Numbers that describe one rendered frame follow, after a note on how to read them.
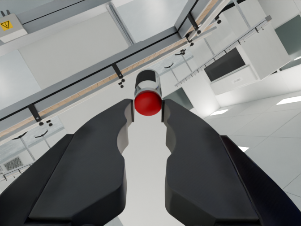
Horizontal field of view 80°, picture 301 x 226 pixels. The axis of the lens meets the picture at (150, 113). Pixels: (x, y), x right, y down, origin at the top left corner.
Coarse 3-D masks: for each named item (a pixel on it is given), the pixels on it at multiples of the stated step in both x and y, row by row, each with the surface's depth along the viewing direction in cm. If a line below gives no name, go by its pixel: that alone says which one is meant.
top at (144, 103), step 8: (136, 96) 13; (144, 96) 13; (152, 96) 13; (160, 96) 13; (136, 104) 13; (144, 104) 13; (152, 104) 13; (160, 104) 13; (144, 112) 13; (152, 112) 13
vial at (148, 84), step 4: (156, 72) 16; (156, 76) 15; (148, 80) 14; (156, 80) 14; (140, 84) 14; (144, 84) 13; (148, 84) 13; (152, 84) 13; (156, 84) 14; (160, 84) 15; (136, 88) 14; (140, 88) 14; (144, 88) 13; (148, 88) 13; (152, 88) 13; (156, 88) 14; (160, 88) 14; (136, 92) 14; (160, 92) 14
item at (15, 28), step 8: (8, 16) 88; (16, 16) 89; (0, 24) 86; (8, 24) 87; (16, 24) 88; (0, 32) 86; (8, 32) 87; (16, 32) 88; (24, 32) 91; (8, 40) 90
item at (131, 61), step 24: (144, 48) 103; (168, 48) 114; (96, 72) 96; (120, 72) 98; (48, 96) 90; (72, 96) 96; (0, 120) 85; (24, 120) 88; (48, 120) 101; (0, 144) 92
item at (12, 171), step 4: (36, 160) 466; (28, 164) 419; (16, 168) 368; (20, 168) 381; (24, 168) 395; (4, 172) 330; (8, 172) 339; (12, 172) 350; (16, 172) 361; (20, 172) 372; (4, 176) 322; (8, 176) 347; (12, 176) 348
